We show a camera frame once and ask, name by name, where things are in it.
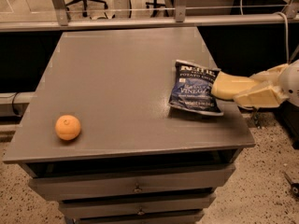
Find blue chip bag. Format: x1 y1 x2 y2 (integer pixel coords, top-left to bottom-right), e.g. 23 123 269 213
168 60 223 116

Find metal railing frame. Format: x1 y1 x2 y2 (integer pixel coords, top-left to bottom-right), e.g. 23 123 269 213
0 0 299 32

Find black caster wheel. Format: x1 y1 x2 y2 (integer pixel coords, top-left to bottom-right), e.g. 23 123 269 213
284 171 299 197

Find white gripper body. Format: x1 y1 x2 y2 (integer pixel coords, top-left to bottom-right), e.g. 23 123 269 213
278 60 299 106

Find top drawer knob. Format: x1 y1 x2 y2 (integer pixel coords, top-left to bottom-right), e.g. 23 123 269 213
134 185 142 194

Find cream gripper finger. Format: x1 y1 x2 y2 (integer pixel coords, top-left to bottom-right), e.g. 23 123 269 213
233 81 289 108
250 63 289 82

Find drawer knob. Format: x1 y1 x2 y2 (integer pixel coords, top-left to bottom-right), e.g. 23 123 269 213
137 207 145 216
134 185 142 194

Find white cable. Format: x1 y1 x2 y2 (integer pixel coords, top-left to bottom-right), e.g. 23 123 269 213
238 0 299 64

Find orange fruit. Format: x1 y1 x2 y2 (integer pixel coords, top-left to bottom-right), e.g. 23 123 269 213
55 115 81 141

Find grey drawer cabinet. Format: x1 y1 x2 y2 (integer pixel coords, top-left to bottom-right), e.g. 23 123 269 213
4 28 254 224

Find yellow sponge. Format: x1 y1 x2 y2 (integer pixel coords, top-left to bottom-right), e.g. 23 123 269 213
211 72 259 100

